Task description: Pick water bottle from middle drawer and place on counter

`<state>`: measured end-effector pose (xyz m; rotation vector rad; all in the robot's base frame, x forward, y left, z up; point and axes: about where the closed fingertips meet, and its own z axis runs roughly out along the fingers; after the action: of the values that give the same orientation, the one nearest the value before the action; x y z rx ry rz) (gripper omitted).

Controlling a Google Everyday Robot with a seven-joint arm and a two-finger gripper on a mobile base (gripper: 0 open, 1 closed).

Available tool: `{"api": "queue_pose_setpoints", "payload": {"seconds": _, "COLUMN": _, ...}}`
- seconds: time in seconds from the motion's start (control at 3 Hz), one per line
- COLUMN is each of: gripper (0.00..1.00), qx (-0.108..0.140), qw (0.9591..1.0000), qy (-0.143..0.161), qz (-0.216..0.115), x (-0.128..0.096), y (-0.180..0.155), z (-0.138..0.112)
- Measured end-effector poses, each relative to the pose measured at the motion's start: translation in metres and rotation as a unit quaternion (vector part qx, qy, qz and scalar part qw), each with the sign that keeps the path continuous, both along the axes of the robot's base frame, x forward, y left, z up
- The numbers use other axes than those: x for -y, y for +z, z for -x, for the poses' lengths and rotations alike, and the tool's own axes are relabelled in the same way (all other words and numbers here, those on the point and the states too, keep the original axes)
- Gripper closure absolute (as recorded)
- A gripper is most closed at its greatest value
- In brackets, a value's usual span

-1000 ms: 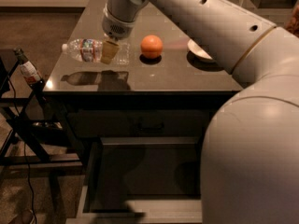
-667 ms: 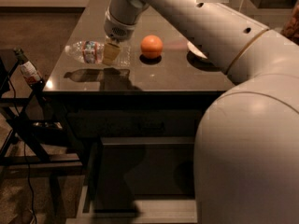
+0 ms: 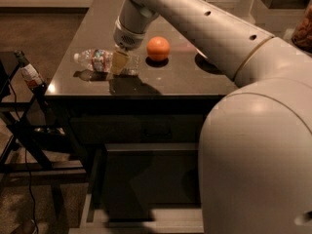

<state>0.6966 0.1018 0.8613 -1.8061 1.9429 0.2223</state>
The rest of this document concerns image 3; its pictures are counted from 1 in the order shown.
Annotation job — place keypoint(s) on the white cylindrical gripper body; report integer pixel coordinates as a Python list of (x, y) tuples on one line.
[(127, 38)]

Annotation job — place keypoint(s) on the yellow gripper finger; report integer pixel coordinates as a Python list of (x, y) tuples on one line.
[(119, 61)]

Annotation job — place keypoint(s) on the clear plastic water bottle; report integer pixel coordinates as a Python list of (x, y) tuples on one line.
[(100, 60)]

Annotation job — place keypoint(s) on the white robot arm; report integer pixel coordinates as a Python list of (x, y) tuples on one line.
[(255, 148)]

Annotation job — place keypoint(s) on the dark soda bottle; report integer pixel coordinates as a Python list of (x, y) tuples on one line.
[(31, 75)]

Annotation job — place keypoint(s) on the closed dark top drawer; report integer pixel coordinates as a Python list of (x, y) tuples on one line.
[(137, 128)]

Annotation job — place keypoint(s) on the open grey middle drawer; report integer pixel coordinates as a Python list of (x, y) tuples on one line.
[(147, 188)]

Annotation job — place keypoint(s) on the orange fruit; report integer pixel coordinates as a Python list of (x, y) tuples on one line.
[(158, 48)]

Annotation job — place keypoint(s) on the black metal side stand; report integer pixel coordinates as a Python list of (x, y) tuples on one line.
[(14, 114)]

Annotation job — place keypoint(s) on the jar of brown snacks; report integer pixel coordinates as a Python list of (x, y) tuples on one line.
[(302, 35)]

